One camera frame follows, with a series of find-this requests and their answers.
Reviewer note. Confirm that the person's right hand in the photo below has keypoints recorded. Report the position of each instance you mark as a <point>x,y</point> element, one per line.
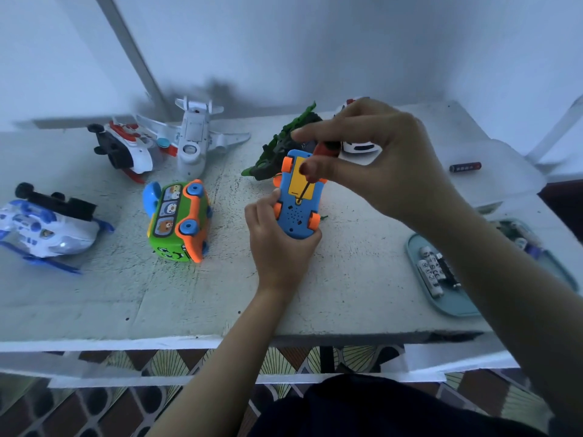
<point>401,173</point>

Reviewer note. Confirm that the person's left hand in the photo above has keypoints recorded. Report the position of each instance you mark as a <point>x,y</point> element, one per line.
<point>282,264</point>

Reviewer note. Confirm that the black white toy car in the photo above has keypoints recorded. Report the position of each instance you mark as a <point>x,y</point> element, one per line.
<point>360,152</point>

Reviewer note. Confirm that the yellow orange toy car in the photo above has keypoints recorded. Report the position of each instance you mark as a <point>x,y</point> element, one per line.
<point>296,209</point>

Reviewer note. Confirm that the black red battery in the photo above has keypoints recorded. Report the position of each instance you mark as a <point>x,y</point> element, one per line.
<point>465,166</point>

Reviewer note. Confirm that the red screwdriver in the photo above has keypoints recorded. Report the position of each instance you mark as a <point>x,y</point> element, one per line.
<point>326,150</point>

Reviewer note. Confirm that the pile of batteries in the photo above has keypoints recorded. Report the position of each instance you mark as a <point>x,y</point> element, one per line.
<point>430,270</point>

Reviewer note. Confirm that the clear plastic container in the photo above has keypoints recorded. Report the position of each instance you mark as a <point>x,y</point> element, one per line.
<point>510,182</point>

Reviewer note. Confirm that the dark green toy helicopter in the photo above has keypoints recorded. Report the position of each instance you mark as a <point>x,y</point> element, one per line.
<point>273,154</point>

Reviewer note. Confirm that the green orange toy car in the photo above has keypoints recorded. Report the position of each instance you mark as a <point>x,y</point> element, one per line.
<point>173,223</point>

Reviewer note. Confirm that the teal container lid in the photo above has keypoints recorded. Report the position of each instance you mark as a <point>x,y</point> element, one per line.
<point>446,305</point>

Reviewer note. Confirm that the white toy airplane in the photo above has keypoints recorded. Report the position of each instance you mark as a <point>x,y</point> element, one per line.
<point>193,136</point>

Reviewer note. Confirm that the dark brown storage box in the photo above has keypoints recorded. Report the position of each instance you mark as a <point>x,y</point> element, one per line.
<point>565,209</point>

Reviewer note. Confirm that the red white toy vehicle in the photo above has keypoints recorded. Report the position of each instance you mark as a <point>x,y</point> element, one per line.
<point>127,150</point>

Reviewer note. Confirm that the white blue toy vehicle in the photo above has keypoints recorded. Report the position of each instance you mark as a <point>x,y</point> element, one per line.
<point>45,230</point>

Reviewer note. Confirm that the person's left forearm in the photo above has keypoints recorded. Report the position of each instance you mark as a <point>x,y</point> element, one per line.
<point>223,364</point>

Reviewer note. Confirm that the person's dark trousers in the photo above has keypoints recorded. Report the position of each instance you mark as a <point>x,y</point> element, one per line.
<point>392,409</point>

